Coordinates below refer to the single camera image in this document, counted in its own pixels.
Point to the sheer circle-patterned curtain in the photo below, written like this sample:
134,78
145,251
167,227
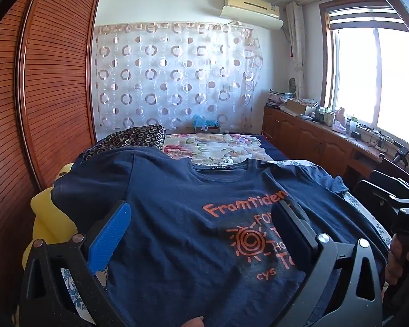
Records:
177,75

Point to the dark circle-patterned cushion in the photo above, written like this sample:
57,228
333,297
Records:
136,136

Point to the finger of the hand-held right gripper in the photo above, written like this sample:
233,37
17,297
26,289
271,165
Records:
393,180
373,194

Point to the navy printed t-shirt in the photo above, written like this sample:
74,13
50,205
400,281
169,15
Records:
177,218

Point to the long wooden cabinet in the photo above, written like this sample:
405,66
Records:
306,136

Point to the blue crumpled cloth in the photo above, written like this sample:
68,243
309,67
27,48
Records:
204,121

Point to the red hanging tassel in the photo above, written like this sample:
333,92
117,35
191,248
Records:
290,52

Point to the small black box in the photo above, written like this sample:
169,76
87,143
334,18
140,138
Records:
356,135

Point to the blue floral white quilt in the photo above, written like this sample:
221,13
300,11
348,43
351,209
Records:
366,219

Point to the stack of papers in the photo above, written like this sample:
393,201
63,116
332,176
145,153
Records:
277,98

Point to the person's left hand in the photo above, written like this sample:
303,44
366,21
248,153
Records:
192,322

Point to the navy bed sheet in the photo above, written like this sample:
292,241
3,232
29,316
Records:
272,150

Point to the person's right hand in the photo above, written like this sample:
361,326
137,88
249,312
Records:
392,262

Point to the green-lidded jar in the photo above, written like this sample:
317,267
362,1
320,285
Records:
353,124

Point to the black stand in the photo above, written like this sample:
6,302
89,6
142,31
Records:
401,151

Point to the white patterned window curtain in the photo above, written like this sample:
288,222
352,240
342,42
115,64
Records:
296,41

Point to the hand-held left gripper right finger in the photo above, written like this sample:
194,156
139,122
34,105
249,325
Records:
294,240

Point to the small brown cardboard box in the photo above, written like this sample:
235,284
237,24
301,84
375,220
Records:
208,130

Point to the cream wall air conditioner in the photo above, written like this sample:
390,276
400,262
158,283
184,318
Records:
252,10

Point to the wooden slatted wardrobe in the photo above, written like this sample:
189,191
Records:
54,75

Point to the pink floral blanket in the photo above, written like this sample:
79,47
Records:
208,148

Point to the open cardboard box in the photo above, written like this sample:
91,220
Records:
298,107

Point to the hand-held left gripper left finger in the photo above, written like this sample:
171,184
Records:
109,236

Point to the yellow blanket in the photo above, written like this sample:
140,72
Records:
51,221

